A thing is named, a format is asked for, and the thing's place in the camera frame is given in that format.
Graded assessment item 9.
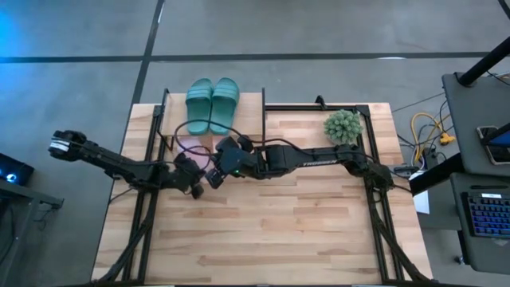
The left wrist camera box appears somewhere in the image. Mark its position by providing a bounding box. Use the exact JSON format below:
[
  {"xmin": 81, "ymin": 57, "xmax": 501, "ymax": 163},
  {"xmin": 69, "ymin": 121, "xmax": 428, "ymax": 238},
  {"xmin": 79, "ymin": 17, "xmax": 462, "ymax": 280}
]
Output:
[{"xmin": 175, "ymin": 152, "xmax": 195, "ymax": 167}]

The monitor with blue screen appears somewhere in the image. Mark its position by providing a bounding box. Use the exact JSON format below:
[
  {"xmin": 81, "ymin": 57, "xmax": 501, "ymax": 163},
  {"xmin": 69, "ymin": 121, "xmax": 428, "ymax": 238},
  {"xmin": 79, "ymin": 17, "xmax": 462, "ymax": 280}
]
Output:
[{"xmin": 480, "ymin": 121, "xmax": 510, "ymax": 147}]

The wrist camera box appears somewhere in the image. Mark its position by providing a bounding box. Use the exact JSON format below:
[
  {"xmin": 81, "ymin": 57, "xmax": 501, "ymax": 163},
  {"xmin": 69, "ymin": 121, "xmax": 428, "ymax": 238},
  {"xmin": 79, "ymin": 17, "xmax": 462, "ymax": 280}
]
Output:
[
  {"xmin": 204, "ymin": 166, "xmax": 227, "ymax": 190},
  {"xmin": 175, "ymin": 152, "xmax": 195, "ymax": 167}
]

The black power strip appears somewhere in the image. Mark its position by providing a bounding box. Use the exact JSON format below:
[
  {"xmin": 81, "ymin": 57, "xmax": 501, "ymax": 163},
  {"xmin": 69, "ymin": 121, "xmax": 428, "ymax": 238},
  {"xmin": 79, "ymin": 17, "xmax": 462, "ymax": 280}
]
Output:
[{"xmin": 392, "ymin": 164, "xmax": 420, "ymax": 179}]

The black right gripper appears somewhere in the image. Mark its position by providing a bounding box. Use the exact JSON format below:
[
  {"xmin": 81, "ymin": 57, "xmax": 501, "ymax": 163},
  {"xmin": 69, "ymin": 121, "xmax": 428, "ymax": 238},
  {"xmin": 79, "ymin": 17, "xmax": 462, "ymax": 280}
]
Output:
[{"xmin": 213, "ymin": 136, "xmax": 262, "ymax": 179}]

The smartphone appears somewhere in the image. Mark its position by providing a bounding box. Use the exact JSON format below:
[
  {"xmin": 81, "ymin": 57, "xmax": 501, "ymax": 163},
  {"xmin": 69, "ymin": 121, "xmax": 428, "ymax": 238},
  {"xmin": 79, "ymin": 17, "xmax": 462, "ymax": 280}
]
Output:
[{"xmin": 477, "ymin": 125, "xmax": 510, "ymax": 167}]

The yellow cable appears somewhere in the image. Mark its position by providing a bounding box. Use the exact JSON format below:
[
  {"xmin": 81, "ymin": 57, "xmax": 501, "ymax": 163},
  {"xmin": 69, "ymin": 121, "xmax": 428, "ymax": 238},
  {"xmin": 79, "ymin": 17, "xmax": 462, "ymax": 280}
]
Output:
[{"xmin": 410, "ymin": 112, "xmax": 456, "ymax": 145}]

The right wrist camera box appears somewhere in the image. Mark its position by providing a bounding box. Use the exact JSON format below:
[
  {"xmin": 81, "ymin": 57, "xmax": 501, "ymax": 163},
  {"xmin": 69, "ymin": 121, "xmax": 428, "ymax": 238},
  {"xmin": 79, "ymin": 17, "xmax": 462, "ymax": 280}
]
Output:
[{"xmin": 204, "ymin": 166, "xmax": 227, "ymax": 190}]

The wooden shelf with black frame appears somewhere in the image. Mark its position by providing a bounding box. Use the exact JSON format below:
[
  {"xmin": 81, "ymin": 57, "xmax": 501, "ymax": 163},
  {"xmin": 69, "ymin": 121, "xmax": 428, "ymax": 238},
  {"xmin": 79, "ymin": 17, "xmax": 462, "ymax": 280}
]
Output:
[{"xmin": 157, "ymin": 87, "xmax": 269, "ymax": 152}]

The white paper sheet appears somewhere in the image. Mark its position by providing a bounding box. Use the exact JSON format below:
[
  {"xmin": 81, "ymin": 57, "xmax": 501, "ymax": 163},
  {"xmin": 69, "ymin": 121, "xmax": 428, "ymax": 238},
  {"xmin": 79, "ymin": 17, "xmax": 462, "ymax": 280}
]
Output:
[{"xmin": 412, "ymin": 171, "xmax": 431, "ymax": 215}]

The black round pole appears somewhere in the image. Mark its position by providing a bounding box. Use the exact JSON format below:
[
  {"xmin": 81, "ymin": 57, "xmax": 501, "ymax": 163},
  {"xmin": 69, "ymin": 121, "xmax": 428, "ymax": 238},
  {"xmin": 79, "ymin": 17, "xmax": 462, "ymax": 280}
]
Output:
[{"xmin": 457, "ymin": 35, "xmax": 510, "ymax": 88}]

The backlit RGB keyboard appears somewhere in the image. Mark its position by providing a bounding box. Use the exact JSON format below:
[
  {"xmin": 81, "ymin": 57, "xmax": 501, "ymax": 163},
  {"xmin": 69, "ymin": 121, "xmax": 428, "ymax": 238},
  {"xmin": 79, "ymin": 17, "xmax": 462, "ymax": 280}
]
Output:
[{"xmin": 461, "ymin": 191, "xmax": 510, "ymax": 240}]

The green spiky artificial plant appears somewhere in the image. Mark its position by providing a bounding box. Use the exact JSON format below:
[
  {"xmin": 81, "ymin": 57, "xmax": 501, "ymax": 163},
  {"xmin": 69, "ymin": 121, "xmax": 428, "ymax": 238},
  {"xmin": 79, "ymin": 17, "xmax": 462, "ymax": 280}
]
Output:
[{"xmin": 323, "ymin": 109, "xmax": 363, "ymax": 145}]

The black computer with blue light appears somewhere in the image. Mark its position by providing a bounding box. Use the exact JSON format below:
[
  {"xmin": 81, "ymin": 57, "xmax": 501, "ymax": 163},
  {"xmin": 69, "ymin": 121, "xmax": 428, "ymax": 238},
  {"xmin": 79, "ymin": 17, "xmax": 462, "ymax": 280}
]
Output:
[{"xmin": 0, "ymin": 153, "xmax": 35, "ymax": 187}]

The black aluminium table frame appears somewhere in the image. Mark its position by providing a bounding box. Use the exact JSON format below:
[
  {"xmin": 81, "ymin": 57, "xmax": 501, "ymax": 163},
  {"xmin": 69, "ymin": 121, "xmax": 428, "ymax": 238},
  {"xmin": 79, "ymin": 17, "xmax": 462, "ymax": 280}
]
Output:
[{"xmin": 91, "ymin": 104, "xmax": 435, "ymax": 286}]

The black desk bar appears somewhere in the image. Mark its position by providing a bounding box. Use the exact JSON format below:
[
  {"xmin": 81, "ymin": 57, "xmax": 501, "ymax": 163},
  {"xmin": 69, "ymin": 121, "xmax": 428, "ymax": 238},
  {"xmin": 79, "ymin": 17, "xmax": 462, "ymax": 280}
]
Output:
[{"xmin": 408, "ymin": 153, "xmax": 465, "ymax": 196}]

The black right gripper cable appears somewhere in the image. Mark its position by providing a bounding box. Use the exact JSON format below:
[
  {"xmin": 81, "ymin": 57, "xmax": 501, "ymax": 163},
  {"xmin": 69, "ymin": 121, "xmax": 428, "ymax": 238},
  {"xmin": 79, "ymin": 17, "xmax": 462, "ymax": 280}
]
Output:
[{"xmin": 174, "ymin": 118, "xmax": 308, "ymax": 160}]

